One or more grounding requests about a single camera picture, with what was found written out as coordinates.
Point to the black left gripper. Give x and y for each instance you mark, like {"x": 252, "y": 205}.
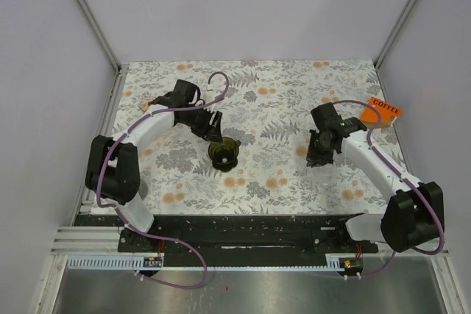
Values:
{"x": 210, "y": 132}

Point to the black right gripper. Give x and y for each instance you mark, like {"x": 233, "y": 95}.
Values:
{"x": 313, "y": 159}

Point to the green glass dripper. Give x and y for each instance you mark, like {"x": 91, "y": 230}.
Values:
{"x": 224, "y": 155}

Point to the orange coffee filter box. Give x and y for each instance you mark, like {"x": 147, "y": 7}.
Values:
{"x": 380, "y": 113}

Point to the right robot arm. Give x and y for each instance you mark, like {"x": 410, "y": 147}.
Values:
{"x": 414, "y": 216}

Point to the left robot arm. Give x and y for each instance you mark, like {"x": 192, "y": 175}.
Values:
{"x": 113, "y": 172}

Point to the floral table mat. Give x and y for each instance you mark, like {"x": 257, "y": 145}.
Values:
{"x": 268, "y": 108}

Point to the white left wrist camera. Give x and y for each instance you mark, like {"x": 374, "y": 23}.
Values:
{"x": 209, "y": 97}

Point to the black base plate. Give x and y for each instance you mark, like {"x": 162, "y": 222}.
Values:
{"x": 262, "y": 239}

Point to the white slotted cable duct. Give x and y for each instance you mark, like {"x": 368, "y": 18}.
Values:
{"x": 163, "y": 262}

